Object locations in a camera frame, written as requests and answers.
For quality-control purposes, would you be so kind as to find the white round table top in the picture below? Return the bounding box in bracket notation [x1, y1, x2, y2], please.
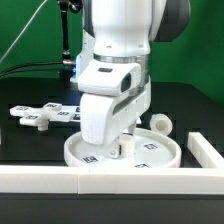
[64, 128, 182, 169]

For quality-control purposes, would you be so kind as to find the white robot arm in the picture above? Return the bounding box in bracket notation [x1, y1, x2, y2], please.
[75, 0, 191, 158]

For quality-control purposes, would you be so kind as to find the black camera stand pole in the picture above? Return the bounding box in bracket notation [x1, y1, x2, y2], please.
[56, 0, 83, 80]

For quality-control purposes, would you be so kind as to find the white right fence bar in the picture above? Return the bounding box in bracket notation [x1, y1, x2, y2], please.
[187, 132, 224, 169]

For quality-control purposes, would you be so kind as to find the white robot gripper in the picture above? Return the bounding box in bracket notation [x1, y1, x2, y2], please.
[80, 87, 150, 158]

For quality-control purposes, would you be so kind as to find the white front fence bar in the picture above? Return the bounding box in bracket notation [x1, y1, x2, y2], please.
[0, 165, 224, 195]

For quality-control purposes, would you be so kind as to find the white marker sheet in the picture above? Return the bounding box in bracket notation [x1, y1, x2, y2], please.
[62, 106, 81, 122]

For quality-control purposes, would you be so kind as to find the black cable bundle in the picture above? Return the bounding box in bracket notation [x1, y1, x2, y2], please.
[0, 60, 65, 79]

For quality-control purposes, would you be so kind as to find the white cross-shaped table base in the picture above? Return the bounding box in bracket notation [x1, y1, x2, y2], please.
[10, 102, 76, 131]

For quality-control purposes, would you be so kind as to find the grey cable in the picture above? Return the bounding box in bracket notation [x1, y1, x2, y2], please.
[0, 0, 48, 64]

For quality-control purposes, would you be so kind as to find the white fence bar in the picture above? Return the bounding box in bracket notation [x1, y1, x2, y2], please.
[187, 132, 224, 169]
[0, 165, 224, 195]

